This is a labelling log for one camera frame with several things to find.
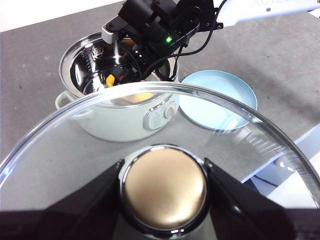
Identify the yellow corn cob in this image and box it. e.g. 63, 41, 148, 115
106, 74, 155, 104

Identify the white table frame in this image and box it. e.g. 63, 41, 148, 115
241, 123, 320, 208

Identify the blue round plate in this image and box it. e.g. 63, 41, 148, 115
178, 69, 258, 131

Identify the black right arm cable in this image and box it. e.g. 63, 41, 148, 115
139, 22, 217, 82

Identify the pale grey right wrist camera box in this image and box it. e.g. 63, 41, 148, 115
101, 21, 126, 44

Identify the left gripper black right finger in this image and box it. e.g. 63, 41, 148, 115
194, 157, 320, 240

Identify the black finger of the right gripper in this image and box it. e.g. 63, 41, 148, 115
112, 64, 126, 81
124, 49, 144, 82

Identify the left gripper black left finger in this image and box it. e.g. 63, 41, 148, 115
0, 159, 151, 240

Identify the glass lid with round knob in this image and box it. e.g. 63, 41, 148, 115
0, 81, 320, 240

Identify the pale green electric steamer pot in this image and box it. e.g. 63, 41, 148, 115
55, 31, 181, 143

